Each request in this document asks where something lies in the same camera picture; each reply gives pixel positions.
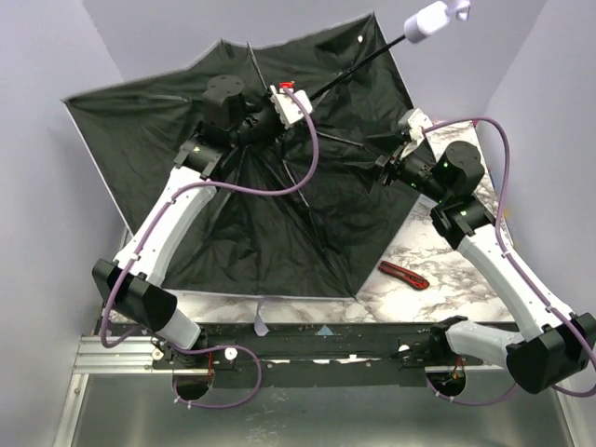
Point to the lavender umbrella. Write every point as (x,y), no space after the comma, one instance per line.
(268,173)

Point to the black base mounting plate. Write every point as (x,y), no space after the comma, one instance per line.
(232,356)

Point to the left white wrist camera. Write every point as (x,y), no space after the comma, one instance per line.
(289,112)

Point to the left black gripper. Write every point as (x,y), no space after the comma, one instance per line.
(268,117)

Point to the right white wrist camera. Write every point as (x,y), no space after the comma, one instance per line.
(413,124)

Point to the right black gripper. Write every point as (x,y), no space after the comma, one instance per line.
(388,159)

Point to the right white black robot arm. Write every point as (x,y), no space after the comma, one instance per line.
(552,341)

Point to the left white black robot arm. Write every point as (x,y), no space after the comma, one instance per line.
(132,280)

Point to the red black utility knife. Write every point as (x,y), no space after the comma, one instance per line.
(406,276)

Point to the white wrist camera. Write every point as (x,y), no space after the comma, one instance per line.
(289,112)
(413,124)

